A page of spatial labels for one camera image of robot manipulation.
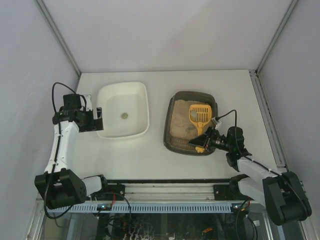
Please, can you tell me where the yellow litter scoop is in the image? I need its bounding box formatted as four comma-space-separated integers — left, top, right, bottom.
188, 103, 213, 138

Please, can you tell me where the dark brown litter box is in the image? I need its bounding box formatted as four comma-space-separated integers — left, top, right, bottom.
163, 91, 218, 156

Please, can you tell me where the green clump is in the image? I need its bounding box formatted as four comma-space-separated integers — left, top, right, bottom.
121, 112, 129, 119
190, 110, 197, 121

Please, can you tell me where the white plastic tub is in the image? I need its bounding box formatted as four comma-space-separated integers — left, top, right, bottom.
96, 81, 150, 140

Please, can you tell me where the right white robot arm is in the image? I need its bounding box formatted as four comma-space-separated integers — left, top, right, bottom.
188, 126, 312, 226

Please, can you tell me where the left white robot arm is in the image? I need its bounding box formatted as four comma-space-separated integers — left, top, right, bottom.
34, 93, 104, 210

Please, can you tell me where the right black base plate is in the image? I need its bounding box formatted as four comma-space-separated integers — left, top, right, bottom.
213, 184, 249, 201

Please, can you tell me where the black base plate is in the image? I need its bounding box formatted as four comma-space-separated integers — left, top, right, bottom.
213, 184, 249, 201
86, 183, 126, 201

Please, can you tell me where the right side aluminium rail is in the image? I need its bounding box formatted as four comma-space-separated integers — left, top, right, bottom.
248, 69, 290, 171

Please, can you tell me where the right aluminium frame post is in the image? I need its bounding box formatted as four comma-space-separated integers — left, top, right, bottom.
256, 0, 300, 74

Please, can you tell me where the aluminium frame post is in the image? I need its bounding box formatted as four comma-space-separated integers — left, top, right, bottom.
256, 0, 300, 74
34, 0, 82, 78

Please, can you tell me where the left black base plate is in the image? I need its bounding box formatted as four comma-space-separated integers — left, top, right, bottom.
86, 183, 126, 201

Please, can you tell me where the aluminium mounting rail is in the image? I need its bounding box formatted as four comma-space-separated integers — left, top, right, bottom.
35, 181, 266, 202

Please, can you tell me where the grey slotted cable duct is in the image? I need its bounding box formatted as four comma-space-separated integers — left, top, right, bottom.
46, 202, 231, 214

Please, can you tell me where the left aluminium frame post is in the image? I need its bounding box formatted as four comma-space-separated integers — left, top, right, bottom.
34, 0, 82, 78

